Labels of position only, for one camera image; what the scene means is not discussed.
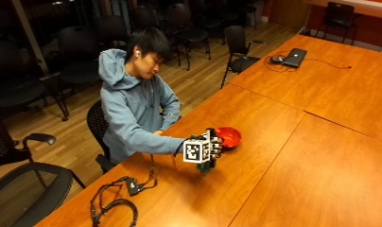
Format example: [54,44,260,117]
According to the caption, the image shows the red bowl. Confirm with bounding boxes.
[213,126,242,149]

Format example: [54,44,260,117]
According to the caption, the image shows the white marker cube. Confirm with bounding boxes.
[181,133,213,165]

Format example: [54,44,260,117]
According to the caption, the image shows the small green object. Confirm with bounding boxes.
[195,161,217,174]

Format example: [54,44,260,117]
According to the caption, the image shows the small black electronics box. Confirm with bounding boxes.
[124,177,144,197]

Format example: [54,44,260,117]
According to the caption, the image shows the the person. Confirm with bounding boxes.
[98,26,188,165]

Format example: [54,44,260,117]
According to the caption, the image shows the black mesh office chair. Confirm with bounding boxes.
[84,99,118,174]

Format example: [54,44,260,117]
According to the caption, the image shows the black armrest office chair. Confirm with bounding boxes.
[0,162,86,227]
[0,115,58,171]
[219,25,269,90]
[316,1,359,45]

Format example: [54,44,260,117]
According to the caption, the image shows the black laptop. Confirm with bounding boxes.
[280,47,308,69]

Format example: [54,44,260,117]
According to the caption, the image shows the cluster of black chairs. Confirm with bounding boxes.
[0,0,258,122]

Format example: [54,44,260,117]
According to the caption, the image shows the white counter ledge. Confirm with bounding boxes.
[302,0,382,21]

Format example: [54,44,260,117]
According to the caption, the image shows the black looped cable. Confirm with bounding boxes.
[88,154,159,227]

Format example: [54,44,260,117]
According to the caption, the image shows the thin black cable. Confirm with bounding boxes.
[264,50,353,74]

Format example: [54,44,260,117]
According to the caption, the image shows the pale window post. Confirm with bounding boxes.
[11,0,50,76]

